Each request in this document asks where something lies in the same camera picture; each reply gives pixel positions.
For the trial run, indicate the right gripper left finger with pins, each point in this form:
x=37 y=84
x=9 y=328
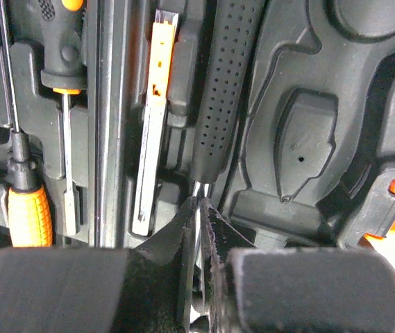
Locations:
x=162 y=275

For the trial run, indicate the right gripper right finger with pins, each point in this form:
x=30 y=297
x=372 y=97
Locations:
x=218 y=238

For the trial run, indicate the small orange precision screwdriver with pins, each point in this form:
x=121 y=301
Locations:
x=162 y=42

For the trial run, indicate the black plastic tool case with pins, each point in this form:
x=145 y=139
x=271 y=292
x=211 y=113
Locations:
x=312 y=157

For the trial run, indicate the small hammer black grip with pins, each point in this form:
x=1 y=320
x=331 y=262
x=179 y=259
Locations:
x=233 y=37

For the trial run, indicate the black orange screwdriver large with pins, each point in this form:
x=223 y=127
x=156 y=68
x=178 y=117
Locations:
x=61 y=23

